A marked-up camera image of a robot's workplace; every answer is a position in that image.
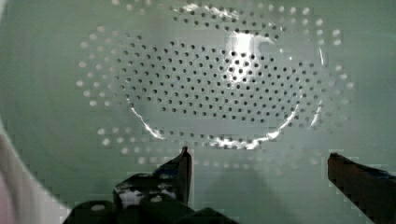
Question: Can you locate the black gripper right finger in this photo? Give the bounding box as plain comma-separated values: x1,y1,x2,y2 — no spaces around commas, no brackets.
327,153,396,224

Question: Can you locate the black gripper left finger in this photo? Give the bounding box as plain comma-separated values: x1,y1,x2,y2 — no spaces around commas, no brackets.
113,146,193,213

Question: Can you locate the green plastic strainer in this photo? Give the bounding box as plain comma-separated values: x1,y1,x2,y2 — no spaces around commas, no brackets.
1,0,395,224

